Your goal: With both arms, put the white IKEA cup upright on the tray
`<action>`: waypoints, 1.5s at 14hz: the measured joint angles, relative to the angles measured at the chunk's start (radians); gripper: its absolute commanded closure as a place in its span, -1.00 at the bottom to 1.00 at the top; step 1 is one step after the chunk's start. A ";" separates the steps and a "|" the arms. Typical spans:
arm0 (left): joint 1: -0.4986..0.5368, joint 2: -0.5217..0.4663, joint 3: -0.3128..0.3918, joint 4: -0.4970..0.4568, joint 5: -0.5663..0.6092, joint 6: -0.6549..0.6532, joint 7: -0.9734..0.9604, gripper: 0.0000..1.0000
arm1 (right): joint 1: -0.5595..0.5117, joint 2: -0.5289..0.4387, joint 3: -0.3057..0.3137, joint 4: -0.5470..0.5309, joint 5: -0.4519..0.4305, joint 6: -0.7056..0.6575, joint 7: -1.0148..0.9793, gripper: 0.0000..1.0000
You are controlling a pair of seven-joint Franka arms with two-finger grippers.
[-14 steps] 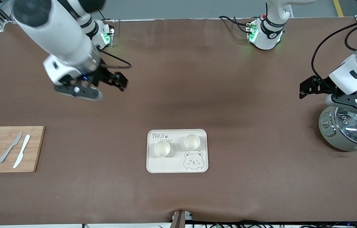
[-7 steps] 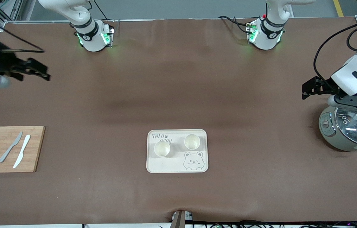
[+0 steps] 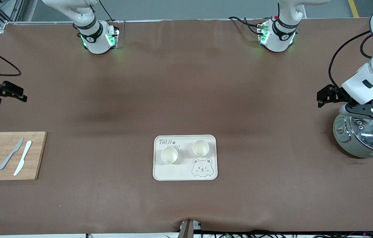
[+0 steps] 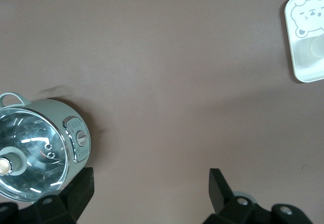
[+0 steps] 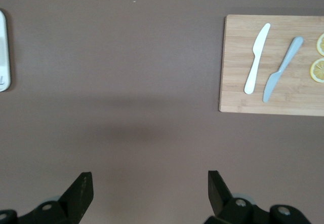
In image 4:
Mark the brown table cover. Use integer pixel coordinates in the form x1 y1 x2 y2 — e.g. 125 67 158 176
0 0 324 224

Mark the cream tray with bear print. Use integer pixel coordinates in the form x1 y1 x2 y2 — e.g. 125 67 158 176
283 0 324 84

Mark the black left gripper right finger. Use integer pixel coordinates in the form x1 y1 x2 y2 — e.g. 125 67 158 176
204 167 312 224

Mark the glass pot lid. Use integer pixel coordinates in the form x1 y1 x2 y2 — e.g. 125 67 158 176
0 106 70 201

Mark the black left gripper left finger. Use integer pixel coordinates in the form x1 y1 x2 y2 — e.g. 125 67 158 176
0 167 95 224

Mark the grey-green electric pot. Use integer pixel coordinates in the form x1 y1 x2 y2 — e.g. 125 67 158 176
0 92 92 202

